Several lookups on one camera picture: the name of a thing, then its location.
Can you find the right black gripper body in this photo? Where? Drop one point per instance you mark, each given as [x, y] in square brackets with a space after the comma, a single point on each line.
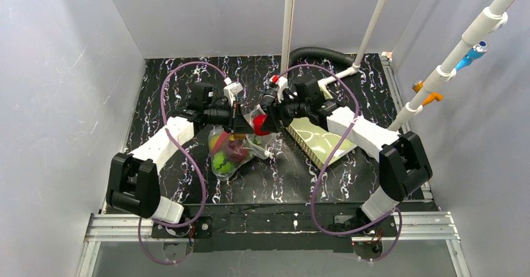
[274, 115]

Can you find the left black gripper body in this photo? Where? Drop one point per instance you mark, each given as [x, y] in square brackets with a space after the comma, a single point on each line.
[234, 117]

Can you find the red fake apple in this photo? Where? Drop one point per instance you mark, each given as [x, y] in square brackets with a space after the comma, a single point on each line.
[258, 122]

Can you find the clear zip top bag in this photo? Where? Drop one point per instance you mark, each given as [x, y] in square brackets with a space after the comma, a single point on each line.
[257, 146]

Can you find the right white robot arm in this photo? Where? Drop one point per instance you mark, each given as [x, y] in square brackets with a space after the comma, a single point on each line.
[403, 164]

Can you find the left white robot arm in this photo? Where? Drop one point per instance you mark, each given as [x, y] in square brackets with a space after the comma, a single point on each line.
[133, 184]

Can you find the red fake chili pepper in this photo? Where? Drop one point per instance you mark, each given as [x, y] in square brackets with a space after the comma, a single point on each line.
[223, 137]

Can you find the dark red fake fruit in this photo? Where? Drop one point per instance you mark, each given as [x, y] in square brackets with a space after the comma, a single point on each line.
[236, 151]

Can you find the yellow fake banana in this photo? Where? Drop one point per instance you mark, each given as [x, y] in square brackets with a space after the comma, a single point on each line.
[212, 141]

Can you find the green fake pepper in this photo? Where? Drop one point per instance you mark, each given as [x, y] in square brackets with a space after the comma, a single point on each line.
[221, 165]

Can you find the light green plastic basket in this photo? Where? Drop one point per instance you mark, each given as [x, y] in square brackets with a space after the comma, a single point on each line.
[317, 143]

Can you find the white pvc pipe right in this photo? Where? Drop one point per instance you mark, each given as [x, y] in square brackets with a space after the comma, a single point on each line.
[488, 20]

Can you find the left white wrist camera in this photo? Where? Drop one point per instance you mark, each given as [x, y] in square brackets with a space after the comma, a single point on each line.
[231, 90]

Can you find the white pvc pipe frame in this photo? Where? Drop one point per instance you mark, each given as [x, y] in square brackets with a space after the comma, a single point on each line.
[348, 25]

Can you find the aluminium frame rail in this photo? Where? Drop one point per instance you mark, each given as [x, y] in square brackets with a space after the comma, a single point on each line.
[121, 245]

